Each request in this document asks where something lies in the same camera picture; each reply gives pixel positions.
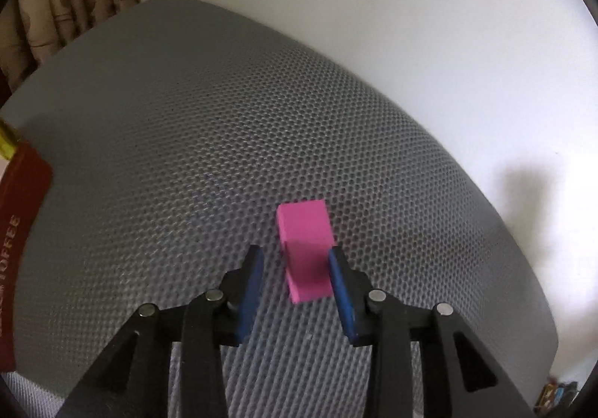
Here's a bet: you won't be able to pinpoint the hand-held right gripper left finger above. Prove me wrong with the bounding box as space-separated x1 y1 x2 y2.
56 244 265 418

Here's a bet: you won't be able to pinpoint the dark colourful boxes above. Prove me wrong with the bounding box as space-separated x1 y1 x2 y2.
535 378 580 414

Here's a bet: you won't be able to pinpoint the pink block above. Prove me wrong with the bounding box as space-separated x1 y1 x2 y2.
275 199 338 304

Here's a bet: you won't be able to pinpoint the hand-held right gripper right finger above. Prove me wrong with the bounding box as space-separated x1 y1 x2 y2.
328 247 538 418

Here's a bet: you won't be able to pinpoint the red tin box gold interior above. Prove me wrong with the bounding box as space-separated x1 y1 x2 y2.
0 117 53 372

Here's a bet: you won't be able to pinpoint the beige printed curtain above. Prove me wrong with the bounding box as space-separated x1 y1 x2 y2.
0 0 141 92

